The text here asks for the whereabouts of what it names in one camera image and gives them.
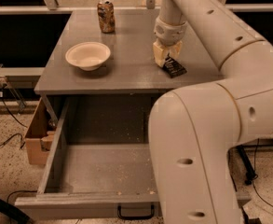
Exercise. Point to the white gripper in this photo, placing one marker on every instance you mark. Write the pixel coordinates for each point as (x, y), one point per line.
(170, 32)

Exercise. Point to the dark chocolate rxbar wrapper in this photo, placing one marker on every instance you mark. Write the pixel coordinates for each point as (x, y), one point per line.
(173, 68)

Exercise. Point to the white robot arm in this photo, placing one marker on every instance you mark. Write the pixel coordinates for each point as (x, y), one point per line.
(192, 128)

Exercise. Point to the grey open top drawer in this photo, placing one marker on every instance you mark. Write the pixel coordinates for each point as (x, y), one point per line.
(99, 159)

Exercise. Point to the grey cabinet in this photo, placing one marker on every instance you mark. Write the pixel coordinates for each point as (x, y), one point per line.
(131, 67)

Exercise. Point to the brown soda can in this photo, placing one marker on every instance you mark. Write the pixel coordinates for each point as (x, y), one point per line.
(105, 11)

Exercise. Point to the white paper bowl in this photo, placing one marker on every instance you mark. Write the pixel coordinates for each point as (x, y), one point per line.
(88, 56)

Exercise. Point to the black stand leg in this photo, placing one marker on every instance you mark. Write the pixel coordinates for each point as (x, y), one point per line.
(250, 172)

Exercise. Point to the wooden box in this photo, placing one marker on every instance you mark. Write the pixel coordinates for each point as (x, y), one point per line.
(39, 136)

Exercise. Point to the black tube bottom left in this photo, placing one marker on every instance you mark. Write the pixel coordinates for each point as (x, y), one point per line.
(14, 213)

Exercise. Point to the black drawer handle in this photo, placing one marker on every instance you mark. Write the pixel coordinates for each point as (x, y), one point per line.
(135, 213)

